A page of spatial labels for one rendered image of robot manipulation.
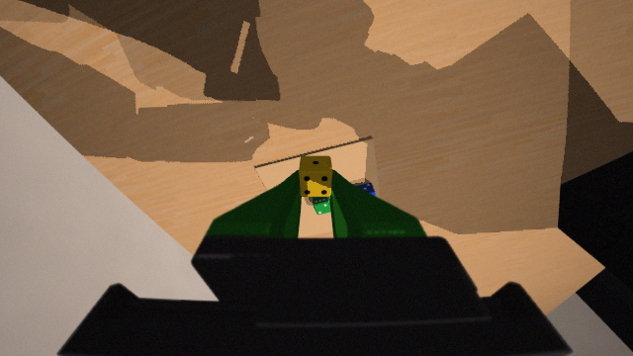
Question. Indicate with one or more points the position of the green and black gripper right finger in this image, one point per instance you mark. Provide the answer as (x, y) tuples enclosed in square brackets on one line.
[(367, 215)]

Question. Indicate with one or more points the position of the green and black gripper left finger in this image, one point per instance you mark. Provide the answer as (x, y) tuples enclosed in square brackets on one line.
[(265, 214)]

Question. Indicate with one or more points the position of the blue die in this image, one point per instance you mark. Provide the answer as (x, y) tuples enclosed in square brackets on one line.
[(368, 187)]

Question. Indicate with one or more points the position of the yellow die with black pips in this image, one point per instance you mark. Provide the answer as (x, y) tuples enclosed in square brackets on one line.
[(315, 176)]

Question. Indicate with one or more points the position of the dark green die with grey pips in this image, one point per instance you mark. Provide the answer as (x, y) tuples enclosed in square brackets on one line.
[(321, 205)]

